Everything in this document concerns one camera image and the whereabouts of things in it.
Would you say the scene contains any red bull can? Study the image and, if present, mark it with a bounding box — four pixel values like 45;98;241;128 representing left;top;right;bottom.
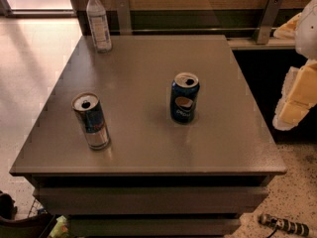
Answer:
71;92;110;150

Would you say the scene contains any right metal bracket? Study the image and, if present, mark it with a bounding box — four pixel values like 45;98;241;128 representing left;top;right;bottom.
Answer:
254;0;283;45

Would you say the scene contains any dark bin with trash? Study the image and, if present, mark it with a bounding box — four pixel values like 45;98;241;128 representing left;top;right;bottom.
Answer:
0;191;72;238

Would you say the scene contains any black white striped handle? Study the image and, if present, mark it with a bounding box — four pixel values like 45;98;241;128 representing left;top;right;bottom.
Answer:
258;213;317;238

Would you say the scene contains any metal bracket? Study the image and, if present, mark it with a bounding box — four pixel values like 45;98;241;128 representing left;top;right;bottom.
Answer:
254;0;283;45
116;0;133;35

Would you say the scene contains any grey drawer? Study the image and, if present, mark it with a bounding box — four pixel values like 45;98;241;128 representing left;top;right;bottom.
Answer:
69;219;241;237
34;187;267;215

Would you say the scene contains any lower grey drawer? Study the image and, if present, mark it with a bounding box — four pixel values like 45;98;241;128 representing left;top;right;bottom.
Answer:
69;219;241;237

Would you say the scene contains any left metal bracket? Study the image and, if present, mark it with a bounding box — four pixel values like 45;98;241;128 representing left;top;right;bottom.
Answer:
116;0;133;35

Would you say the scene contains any blue pepsi can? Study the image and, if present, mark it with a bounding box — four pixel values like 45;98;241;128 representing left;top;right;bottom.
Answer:
169;72;200;124

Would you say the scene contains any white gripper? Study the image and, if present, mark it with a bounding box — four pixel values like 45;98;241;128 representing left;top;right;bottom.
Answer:
272;0;317;131

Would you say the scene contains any upper grey drawer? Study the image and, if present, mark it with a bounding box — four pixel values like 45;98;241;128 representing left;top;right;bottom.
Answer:
34;187;267;215

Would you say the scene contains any clear plastic water bottle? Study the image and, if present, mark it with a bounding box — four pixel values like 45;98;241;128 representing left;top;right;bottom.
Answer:
86;0;112;53

